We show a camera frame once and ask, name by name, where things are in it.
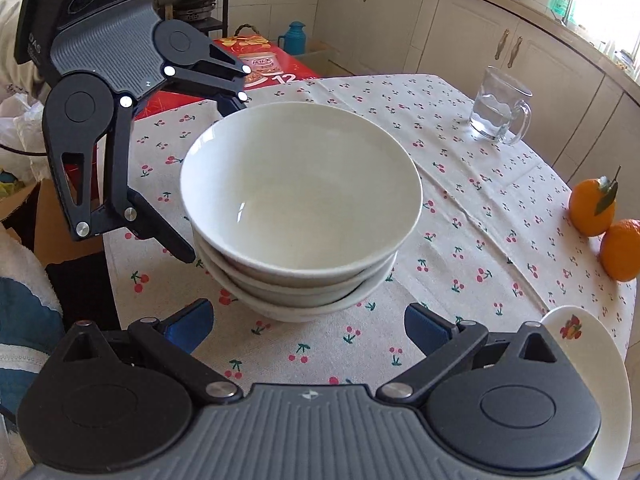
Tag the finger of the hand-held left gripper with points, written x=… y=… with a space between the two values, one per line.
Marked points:
x=232 y=105
x=165 y=240

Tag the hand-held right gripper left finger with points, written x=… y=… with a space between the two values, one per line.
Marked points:
x=192 y=322

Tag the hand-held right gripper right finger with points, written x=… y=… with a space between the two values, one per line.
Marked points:
x=425 y=331

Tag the white pink flower bowl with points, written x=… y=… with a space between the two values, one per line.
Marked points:
x=235 y=274
x=300 y=195
x=300 y=312

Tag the white fruit print plate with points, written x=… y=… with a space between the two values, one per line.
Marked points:
x=590 y=340

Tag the red printed box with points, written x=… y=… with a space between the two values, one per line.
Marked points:
x=285 y=67

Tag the blue thermos bottle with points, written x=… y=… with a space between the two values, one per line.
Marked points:
x=292 y=40

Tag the cherry print tablecloth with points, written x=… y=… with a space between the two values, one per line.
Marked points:
x=450 y=240

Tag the black cooking pot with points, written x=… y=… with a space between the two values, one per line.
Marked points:
x=195 y=7

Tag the white plastic bag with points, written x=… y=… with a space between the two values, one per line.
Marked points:
x=20 y=125

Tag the brown cardboard box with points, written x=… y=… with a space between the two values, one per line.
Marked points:
x=45 y=220

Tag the person's teal white garment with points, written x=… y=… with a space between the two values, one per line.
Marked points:
x=25 y=320

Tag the orange with leaf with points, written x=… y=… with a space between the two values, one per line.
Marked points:
x=590 y=210

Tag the orange without leaf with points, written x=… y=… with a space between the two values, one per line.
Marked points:
x=622 y=252

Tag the glass mug with water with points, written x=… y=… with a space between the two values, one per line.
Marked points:
x=492 y=110

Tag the kitchen window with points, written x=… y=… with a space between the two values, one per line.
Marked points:
x=610 y=0

